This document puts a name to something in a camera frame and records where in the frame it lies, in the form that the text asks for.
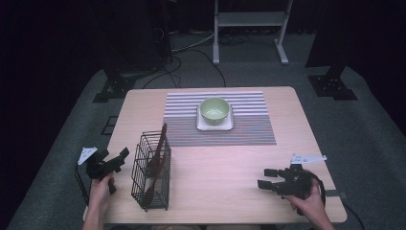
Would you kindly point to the brown wooden spoon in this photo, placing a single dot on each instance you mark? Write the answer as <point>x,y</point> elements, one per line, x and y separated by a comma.
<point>163,135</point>

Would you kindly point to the white metal stand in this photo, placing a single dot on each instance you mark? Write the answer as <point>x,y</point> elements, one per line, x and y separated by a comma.
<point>249,18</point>

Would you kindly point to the green bowl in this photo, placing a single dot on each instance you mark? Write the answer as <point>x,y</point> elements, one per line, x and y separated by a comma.
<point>214,111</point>

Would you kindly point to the person's right hand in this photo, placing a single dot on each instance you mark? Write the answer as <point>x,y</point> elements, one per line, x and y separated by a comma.
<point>308,202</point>

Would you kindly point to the black floor frame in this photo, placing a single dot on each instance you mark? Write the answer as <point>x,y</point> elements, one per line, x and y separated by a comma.
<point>107,125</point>

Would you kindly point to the black stand base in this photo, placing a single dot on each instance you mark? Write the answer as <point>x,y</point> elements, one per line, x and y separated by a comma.
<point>332,86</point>
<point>115,87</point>

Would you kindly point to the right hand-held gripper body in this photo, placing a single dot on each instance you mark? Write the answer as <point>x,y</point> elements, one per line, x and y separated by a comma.
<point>295,182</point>

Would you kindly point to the white square plate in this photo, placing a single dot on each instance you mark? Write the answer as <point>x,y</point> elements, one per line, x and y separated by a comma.
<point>204,127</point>

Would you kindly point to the person's left hand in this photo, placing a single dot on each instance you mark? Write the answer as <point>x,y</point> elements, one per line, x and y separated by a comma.
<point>100,191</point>

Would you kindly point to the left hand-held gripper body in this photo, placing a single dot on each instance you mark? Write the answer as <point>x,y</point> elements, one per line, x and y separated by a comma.
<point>99,169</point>

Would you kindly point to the striped placemat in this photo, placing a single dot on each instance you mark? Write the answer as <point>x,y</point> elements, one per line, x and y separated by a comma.
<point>249,127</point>

